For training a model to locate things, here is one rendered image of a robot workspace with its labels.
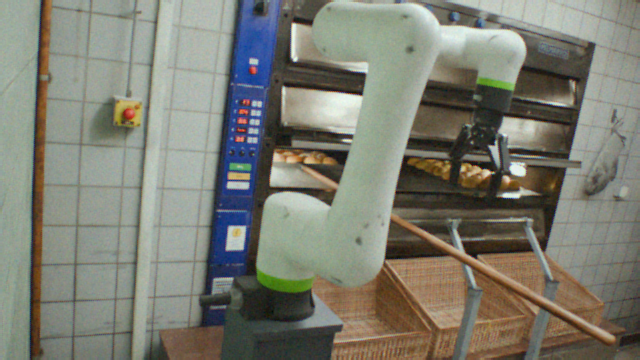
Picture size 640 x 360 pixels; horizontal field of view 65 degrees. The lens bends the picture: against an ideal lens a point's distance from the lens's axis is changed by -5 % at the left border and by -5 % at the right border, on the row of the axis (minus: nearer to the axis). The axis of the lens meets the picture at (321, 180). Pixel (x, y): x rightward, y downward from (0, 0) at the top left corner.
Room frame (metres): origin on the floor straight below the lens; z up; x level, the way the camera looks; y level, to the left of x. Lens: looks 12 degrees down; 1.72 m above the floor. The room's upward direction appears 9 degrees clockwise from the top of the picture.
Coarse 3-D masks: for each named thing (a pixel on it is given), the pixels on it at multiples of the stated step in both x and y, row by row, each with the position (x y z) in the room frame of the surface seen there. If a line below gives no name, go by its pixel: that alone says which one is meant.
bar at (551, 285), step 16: (416, 224) 2.05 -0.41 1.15; (432, 224) 2.09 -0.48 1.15; (448, 224) 2.13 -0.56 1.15; (464, 224) 2.17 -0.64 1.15; (480, 224) 2.22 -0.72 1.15; (496, 224) 2.27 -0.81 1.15; (528, 224) 2.36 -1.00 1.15; (464, 272) 2.02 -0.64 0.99; (544, 272) 2.23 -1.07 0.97; (480, 288) 1.96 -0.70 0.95; (544, 288) 2.20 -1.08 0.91; (464, 320) 1.96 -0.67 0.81; (544, 320) 2.17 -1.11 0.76; (464, 336) 1.94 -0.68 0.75; (464, 352) 1.95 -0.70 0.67; (528, 352) 2.19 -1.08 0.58
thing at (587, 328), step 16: (320, 176) 2.45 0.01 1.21; (400, 224) 1.88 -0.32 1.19; (432, 240) 1.72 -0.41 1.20; (464, 256) 1.58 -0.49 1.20; (480, 272) 1.51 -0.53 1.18; (496, 272) 1.47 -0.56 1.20; (512, 288) 1.40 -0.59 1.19; (528, 288) 1.37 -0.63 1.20; (544, 304) 1.30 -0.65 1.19; (576, 320) 1.21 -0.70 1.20; (592, 336) 1.16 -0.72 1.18; (608, 336) 1.14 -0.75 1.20
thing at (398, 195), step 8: (272, 192) 2.14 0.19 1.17; (280, 192) 2.16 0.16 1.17; (296, 192) 2.20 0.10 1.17; (304, 192) 2.21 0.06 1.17; (312, 192) 2.23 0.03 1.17; (320, 192) 2.25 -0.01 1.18; (328, 192) 2.27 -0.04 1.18; (400, 192) 2.49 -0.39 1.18; (408, 192) 2.52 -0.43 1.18; (416, 192) 2.55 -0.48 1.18; (424, 192) 2.58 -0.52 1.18; (432, 192) 2.61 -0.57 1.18; (440, 192) 2.64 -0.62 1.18; (448, 192) 2.67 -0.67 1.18; (400, 200) 2.46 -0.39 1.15; (408, 200) 2.49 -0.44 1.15; (416, 200) 2.51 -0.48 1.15; (424, 200) 2.53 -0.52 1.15; (432, 200) 2.56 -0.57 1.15; (440, 200) 2.58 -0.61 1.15; (448, 200) 2.61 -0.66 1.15; (456, 200) 2.64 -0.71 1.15; (464, 200) 2.66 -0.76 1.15; (472, 200) 2.69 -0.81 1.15; (480, 200) 2.72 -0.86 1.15; (496, 200) 2.78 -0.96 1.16; (504, 200) 2.81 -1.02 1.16; (512, 200) 2.84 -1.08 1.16; (520, 200) 2.87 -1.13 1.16; (528, 200) 2.90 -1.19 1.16; (536, 200) 2.94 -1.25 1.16; (544, 200) 2.97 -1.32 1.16
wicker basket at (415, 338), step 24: (336, 288) 2.25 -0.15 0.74; (360, 288) 2.31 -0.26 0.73; (384, 288) 2.30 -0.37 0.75; (336, 312) 2.23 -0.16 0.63; (360, 312) 2.29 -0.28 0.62; (408, 312) 2.12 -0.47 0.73; (336, 336) 2.08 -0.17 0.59; (360, 336) 2.11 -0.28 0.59; (384, 336) 1.87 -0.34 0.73; (408, 336) 1.92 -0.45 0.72
